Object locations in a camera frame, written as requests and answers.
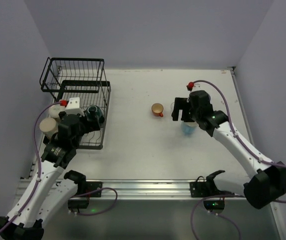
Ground right black controller box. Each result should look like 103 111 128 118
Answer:
203 200 225 214

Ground cream mug with dragon print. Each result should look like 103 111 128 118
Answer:
39 117 58 140

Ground dark teal ceramic mug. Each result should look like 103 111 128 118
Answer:
85 105 105 125

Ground purple cable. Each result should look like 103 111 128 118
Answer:
185 79 286 240
0 99 68 240

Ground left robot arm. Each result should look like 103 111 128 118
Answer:
0 112 101 240

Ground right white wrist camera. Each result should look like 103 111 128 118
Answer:
189 83 203 94

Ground clear glass cup rack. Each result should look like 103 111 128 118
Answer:
170 102 175 113

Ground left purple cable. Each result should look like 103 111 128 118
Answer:
0 99 68 240

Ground orange ceramic mug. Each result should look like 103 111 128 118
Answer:
151 103 164 118

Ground aluminium mounting rail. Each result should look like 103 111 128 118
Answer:
19 177 280 201

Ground left black controller box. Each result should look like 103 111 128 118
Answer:
67 198 89 212

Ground black controller box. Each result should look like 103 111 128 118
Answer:
203 200 225 214
67 198 89 212

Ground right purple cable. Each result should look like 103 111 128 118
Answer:
185 79 286 240

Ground cream mug with flower print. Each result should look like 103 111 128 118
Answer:
48 104 65 121

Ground light blue plastic mug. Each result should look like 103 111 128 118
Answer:
181 121 198 136

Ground black wire dish rack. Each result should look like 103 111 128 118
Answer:
39 57 111 150

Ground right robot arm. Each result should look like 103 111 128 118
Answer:
171 90 286 209

